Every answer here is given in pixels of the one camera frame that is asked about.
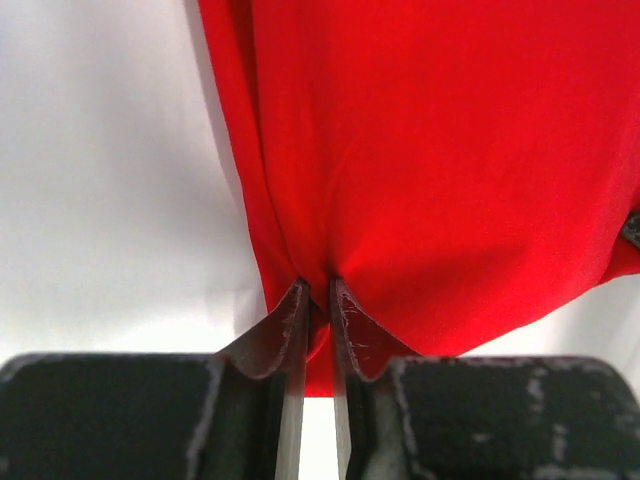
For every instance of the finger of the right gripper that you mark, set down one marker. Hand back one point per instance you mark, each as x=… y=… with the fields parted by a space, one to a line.
x=631 y=229

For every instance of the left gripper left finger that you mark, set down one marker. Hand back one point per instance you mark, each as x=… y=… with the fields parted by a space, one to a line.
x=234 y=414

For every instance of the bright red kungfu t-shirt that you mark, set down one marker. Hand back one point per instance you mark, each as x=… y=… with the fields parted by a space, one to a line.
x=465 y=166

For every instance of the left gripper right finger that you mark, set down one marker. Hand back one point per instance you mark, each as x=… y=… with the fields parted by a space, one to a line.
x=403 y=416

